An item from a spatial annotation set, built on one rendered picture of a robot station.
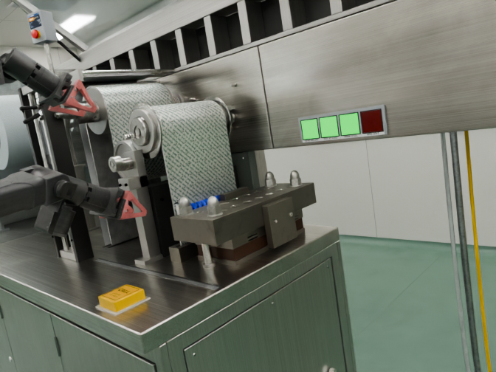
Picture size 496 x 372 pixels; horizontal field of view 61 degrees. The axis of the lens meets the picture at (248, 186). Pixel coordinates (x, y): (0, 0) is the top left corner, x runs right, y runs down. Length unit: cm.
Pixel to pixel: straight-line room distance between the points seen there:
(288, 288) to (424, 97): 54
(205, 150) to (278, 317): 49
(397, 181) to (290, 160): 110
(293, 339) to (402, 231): 275
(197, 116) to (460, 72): 65
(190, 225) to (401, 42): 63
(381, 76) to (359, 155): 274
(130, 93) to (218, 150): 34
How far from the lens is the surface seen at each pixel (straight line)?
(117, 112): 132
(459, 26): 100
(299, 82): 117
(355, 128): 108
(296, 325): 111
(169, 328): 82
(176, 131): 113
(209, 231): 95
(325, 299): 121
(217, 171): 121
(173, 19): 155
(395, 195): 370
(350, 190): 388
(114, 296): 93
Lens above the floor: 123
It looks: 9 degrees down
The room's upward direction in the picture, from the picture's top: 9 degrees counter-clockwise
